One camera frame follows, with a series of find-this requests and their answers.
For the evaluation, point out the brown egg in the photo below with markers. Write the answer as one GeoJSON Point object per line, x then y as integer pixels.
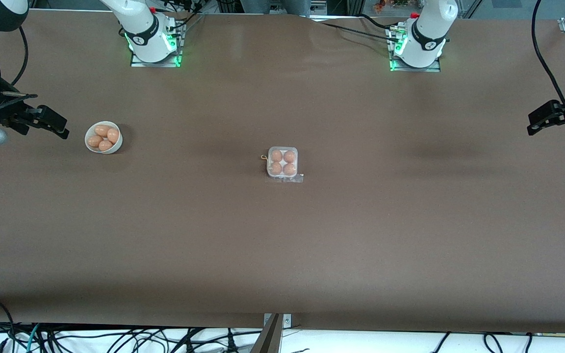
{"type": "Point", "coordinates": [289, 156]}
{"type": "Point", "coordinates": [289, 168]}
{"type": "Point", "coordinates": [105, 145]}
{"type": "Point", "coordinates": [276, 156]}
{"type": "Point", "coordinates": [113, 135]}
{"type": "Point", "coordinates": [102, 130]}
{"type": "Point", "coordinates": [94, 141]}
{"type": "Point", "coordinates": [276, 168]}

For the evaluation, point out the clear plastic egg box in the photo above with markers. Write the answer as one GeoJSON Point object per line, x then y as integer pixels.
{"type": "Point", "coordinates": [282, 149]}

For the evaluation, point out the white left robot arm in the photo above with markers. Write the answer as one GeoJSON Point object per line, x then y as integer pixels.
{"type": "Point", "coordinates": [427, 29]}

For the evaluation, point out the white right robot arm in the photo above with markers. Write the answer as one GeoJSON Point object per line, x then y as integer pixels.
{"type": "Point", "coordinates": [140, 29]}

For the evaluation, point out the small white bowl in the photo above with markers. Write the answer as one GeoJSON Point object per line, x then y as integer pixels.
{"type": "Point", "coordinates": [115, 145]}

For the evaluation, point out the brown table cover mat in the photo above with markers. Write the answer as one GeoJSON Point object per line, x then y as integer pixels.
{"type": "Point", "coordinates": [410, 220]}

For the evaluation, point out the dark metal bar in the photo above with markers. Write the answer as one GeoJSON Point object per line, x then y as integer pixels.
{"type": "Point", "coordinates": [269, 340]}

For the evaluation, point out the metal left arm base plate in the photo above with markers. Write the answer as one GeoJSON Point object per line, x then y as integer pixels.
{"type": "Point", "coordinates": [417, 69]}

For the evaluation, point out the metal table bracket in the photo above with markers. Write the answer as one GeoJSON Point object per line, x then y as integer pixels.
{"type": "Point", "coordinates": [287, 321]}

